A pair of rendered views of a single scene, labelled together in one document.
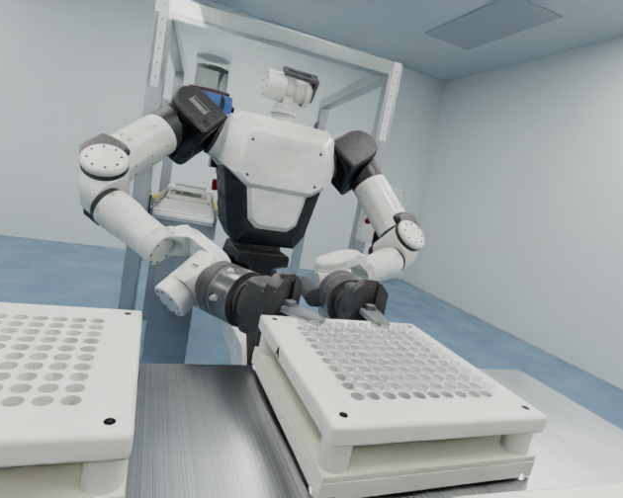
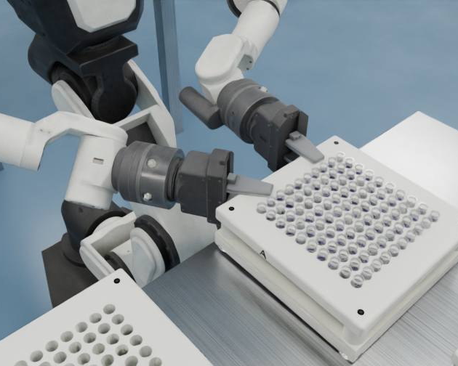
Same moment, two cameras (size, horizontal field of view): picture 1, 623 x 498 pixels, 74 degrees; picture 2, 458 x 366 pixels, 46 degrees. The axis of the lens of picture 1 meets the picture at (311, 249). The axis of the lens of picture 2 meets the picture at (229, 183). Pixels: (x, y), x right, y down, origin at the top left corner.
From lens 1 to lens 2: 0.38 m
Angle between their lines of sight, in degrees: 37
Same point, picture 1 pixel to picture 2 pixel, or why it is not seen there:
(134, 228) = (5, 146)
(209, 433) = (244, 342)
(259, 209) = (89, 10)
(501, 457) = (449, 261)
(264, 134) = not seen: outside the picture
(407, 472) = (399, 311)
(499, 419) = (451, 247)
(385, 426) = (389, 305)
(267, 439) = (286, 323)
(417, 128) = not seen: outside the picture
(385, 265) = (263, 33)
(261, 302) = (204, 189)
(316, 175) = not seen: outside the picture
